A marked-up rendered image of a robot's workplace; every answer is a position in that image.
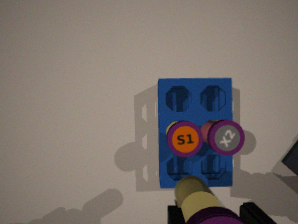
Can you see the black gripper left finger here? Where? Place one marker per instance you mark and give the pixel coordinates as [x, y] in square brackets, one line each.
[175, 215]

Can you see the blue tube rack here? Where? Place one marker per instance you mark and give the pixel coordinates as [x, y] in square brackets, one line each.
[179, 100]

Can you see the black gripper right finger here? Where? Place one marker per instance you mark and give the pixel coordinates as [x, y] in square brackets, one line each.
[250, 213]

